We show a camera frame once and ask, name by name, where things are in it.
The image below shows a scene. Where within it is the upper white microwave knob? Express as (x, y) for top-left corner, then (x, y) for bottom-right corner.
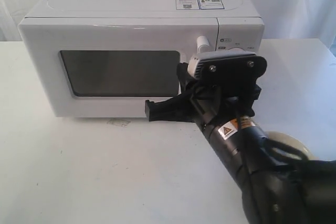
(228, 47), (249, 54)

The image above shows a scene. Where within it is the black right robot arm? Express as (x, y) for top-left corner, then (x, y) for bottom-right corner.
(145, 56), (335, 223)

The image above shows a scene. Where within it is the green ceramic bowl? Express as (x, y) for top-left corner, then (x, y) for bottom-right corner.
(266, 131), (316, 160)

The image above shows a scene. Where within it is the white microwave door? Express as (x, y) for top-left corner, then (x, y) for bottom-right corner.
(19, 18), (218, 118)

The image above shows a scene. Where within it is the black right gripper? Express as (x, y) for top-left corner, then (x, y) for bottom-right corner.
(144, 62), (261, 130)

